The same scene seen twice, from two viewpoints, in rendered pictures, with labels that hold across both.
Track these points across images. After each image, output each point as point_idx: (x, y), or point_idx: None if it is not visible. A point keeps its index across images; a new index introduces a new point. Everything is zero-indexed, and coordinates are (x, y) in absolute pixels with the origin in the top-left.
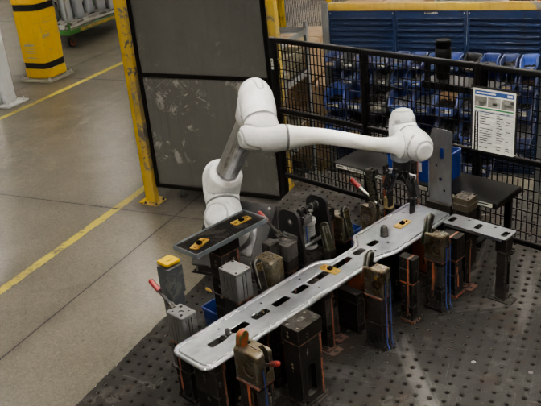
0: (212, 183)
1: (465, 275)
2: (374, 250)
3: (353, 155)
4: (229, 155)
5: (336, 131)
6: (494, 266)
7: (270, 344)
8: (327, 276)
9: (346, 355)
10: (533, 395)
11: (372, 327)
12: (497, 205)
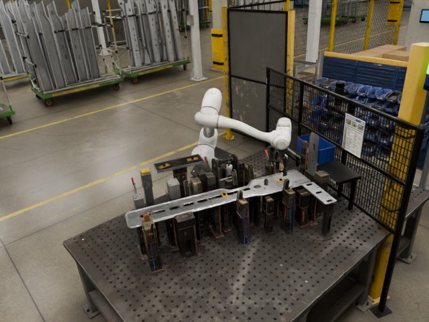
0: (200, 137)
1: (311, 216)
2: None
3: None
4: None
5: (243, 124)
6: (336, 216)
7: None
8: (219, 198)
9: (223, 240)
10: (297, 294)
11: (239, 230)
12: (338, 183)
